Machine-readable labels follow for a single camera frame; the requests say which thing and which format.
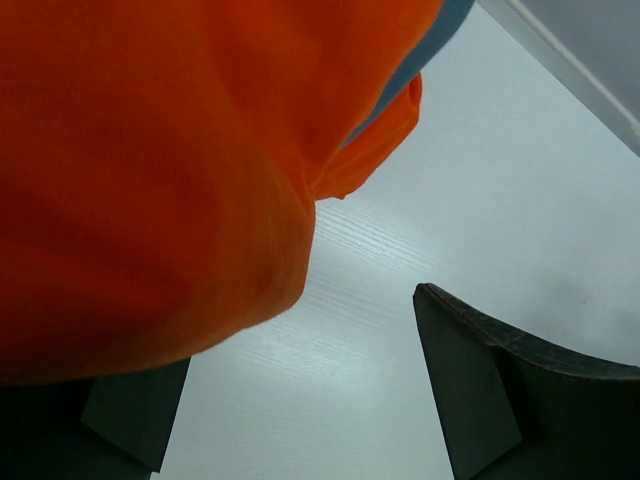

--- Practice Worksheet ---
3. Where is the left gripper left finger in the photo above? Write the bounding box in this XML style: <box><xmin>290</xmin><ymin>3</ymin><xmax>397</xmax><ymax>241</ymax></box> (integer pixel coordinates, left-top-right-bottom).
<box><xmin>1</xmin><ymin>360</ymin><xmax>190</xmax><ymax>480</ymax></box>

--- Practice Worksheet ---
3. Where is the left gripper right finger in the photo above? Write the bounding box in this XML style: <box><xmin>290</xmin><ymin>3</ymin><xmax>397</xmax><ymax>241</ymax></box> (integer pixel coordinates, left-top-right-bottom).
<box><xmin>413</xmin><ymin>284</ymin><xmax>639</xmax><ymax>479</ymax></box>

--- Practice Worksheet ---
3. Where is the orange t shirt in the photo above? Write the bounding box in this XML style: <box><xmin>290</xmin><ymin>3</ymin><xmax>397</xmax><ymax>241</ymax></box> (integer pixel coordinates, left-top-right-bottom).
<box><xmin>1</xmin><ymin>1</ymin><xmax>442</xmax><ymax>385</ymax></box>
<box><xmin>315</xmin><ymin>74</ymin><xmax>423</xmax><ymax>200</ymax></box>

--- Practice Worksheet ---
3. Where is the orange folded t shirt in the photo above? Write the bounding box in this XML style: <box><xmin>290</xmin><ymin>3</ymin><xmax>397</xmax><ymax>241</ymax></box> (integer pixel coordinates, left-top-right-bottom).
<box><xmin>315</xmin><ymin>74</ymin><xmax>423</xmax><ymax>200</ymax></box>

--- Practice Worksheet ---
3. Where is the teal folded t shirt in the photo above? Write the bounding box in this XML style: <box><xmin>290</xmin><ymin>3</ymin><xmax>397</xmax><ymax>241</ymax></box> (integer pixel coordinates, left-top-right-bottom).
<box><xmin>345</xmin><ymin>0</ymin><xmax>475</xmax><ymax>145</ymax></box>

